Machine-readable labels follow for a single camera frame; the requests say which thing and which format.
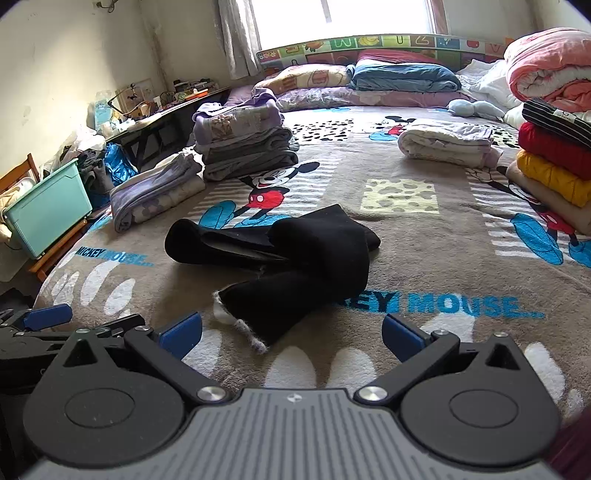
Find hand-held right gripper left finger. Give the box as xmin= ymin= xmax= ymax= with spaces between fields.
xmin=55 ymin=311 xmax=232 ymax=409

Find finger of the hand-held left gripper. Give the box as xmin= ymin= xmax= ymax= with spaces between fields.
xmin=9 ymin=304 xmax=74 ymax=334
xmin=99 ymin=314 xmax=145 ymax=335

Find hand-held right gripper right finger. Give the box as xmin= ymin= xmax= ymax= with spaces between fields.
xmin=353 ymin=313 xmax=529 ymax=409

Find black pants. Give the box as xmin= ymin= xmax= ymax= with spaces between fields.
xmin=165 ymin=204 xmax=382 ymax=355

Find wooden chair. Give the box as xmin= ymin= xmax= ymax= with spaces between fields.
xmin=0 ymin=154 xmax=89 ymax=283

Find cartoon printed blanket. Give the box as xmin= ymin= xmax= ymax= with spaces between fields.
xmin=32 ymin=104 xmax=591 ymax=416

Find teal storage box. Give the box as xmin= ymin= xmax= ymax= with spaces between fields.
xmin=4 ymin=159 xmax=93 ymax=259

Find lilac patterned folded cloth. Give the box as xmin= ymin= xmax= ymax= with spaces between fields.
xmin=110 ymin=152 xmax=206 ymax=233

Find blue plastic bag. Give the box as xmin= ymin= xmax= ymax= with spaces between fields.
xmin=104 ymin=143 xmax=139 ymax=186

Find white plastic bag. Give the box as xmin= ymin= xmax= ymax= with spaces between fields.
xmin=47 ymin=128 xmax=108 ymax=172

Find dark grey folded garment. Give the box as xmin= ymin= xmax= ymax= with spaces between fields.
xmin=202 ymin=148 xmax=301 ymax=182

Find beige folded garment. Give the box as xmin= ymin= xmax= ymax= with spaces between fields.
xmin=505 ymin=164 xmax=591 ymax=234

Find maroon clothing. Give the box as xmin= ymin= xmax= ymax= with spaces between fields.
xmin=545 ymin=406 xmax=591 ymax=477

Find white folded blanket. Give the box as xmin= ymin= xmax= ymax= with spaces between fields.
xmin=398 ymin=119 xmax=503 ymax=168

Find dark desk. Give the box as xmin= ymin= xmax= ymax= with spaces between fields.
xmin=105 ymin=85 xmax=232 ymax=160

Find clear plastic bottle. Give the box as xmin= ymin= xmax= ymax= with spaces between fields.
xmin=89 ymin=91 xmax=114 ymax=136

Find yellow folded garment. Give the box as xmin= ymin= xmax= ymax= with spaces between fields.
xmin=515 ymin=150 xmax=591 ymax=208

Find light blue plush toy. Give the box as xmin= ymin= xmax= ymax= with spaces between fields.
xmin=447 ymin=98 xmax=507 ymax=122

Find lilac floral pillow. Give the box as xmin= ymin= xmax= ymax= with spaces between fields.
xmin=276 ymin=87 xmax=477 ymax=112

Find red folded garment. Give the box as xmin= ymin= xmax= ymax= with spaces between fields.
xmin=517 ymin=122 xmax=591 ymax=182

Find blue folded blanket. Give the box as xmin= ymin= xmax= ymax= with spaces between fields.
xmin=346 ymin=62 xmax=462 ymax=93

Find cream cartoon pillow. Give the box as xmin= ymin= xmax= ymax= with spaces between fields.
xmin=252 ymin=65 xmax=352 ymax=96

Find colourful alphabet headboard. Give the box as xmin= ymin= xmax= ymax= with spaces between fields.
xmin=256 ymin=33 xmax=514 ymax=75

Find grey curtain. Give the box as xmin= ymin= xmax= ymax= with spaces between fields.
xmin=218 ymin=0 xmax=262 ymax=80

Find pink quilt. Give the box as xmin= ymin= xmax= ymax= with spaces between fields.
xmin=503 ymin=28 xmax=591 ymax=112

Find window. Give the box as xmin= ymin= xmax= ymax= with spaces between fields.
xmin=249 ymin=0 xmax=438 ymax=45

